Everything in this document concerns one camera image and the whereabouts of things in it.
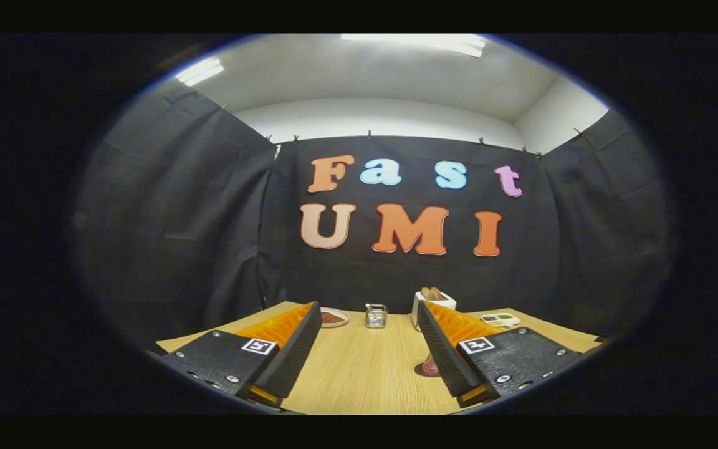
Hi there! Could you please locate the black backdrop cloth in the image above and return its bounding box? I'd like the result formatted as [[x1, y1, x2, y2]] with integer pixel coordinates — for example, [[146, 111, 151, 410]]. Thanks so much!
[[72, 81, 674, 350]]

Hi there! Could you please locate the white toaster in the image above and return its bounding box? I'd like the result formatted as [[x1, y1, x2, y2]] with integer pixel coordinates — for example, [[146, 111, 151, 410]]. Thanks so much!
[[410, 288, 457, 331]]

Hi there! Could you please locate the ceiling light panel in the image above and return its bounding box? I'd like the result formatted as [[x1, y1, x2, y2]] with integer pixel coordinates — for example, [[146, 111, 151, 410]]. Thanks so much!
[[340, 34, 487, 58], [175, 58, 224, 87]]

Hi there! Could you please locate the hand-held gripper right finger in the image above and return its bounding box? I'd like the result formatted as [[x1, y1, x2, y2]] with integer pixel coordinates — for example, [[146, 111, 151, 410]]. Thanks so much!
[[417, 301, 584, 408]]

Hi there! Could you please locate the wooden table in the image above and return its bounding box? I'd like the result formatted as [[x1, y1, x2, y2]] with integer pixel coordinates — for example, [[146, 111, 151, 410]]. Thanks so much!
[[156, 301, 603, 415]]

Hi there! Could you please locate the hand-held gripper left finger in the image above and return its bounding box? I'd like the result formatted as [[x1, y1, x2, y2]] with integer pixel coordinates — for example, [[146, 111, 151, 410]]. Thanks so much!
[[163, 301, 323, 409]]

